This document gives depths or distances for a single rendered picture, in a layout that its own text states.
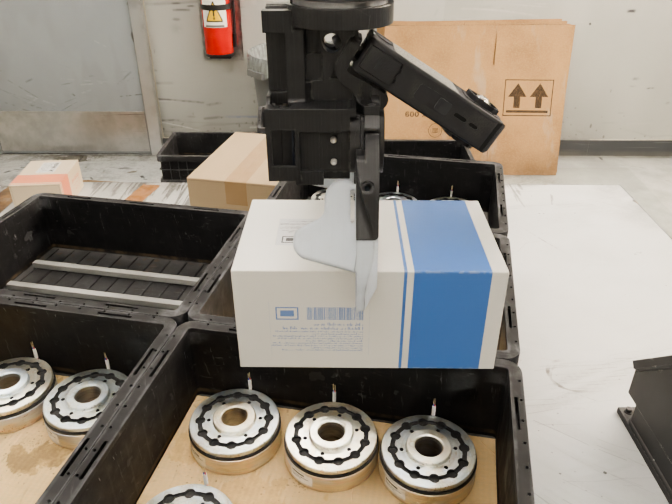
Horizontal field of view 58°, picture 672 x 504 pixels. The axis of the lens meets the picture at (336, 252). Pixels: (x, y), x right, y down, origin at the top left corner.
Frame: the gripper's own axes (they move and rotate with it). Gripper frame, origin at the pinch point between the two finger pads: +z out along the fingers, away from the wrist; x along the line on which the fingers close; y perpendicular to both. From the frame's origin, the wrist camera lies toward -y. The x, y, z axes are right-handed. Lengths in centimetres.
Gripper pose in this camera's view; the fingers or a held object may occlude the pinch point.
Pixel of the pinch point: (366, 260)
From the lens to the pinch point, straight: 50.4
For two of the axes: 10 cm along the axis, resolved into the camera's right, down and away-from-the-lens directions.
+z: 0.1, 8.7, 5.0
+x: -0.1, 5.0, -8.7
